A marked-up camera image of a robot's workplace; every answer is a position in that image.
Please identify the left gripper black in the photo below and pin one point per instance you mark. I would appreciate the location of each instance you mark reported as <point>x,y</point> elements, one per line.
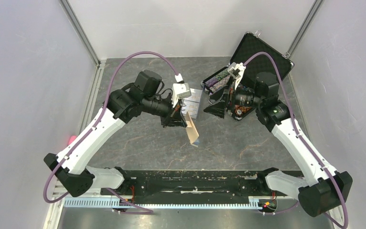
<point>174,118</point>

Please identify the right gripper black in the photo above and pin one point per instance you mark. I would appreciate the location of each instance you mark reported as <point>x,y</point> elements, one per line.
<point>218,108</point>

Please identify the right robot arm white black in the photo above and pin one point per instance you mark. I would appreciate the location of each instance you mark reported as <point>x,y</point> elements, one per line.
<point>322,188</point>

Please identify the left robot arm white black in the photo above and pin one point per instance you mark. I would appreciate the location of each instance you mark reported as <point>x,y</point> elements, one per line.
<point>70,165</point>

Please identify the clear sleeve with credit cards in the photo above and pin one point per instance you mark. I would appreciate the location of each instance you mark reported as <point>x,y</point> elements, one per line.
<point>191,104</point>

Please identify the pink brown poker chip row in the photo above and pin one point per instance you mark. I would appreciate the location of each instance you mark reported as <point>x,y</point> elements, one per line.
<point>220,84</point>

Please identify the purple green poker chip row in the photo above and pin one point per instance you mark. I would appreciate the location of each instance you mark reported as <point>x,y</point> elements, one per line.
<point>216,78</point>

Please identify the black poker chip case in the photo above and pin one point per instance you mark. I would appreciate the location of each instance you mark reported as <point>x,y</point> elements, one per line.
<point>265,70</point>

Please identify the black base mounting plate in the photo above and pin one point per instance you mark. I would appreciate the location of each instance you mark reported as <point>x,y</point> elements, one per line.
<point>190,186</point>

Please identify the pink cylindrical object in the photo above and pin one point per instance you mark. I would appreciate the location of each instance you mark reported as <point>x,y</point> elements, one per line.
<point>71,139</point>

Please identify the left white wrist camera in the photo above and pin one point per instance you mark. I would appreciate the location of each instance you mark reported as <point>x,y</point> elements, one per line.
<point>181,90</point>

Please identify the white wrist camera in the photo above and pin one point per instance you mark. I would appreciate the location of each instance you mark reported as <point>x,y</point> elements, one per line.
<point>181,90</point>
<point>236,70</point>

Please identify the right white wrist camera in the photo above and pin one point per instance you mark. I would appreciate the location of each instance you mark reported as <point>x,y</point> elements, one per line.
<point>236,70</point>

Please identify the white toothed cable rail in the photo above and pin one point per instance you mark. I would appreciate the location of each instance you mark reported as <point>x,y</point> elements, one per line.
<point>116,203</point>

